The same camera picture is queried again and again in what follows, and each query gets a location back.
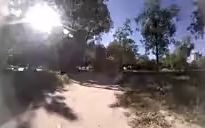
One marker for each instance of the row of parked vehicles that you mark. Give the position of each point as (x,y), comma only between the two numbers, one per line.
(21,68)

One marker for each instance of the pale sandy dirt path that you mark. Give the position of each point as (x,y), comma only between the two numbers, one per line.
(90,106)

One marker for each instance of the tall thin tree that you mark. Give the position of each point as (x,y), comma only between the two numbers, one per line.
(156,26)

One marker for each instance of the dry grass and leaf ground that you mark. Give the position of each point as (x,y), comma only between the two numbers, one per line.
(163,100)

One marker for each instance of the low green bush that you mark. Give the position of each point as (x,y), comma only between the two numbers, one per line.
(62,78)

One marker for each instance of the green bushes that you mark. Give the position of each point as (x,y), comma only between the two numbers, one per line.
(180,58)

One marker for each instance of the shaded grass ground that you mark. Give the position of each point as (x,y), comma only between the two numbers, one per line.
(20,96)

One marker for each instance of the small green tree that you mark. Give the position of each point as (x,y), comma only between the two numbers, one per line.
(123,43)

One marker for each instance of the large dark tree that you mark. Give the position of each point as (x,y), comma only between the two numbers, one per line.
(80,30)

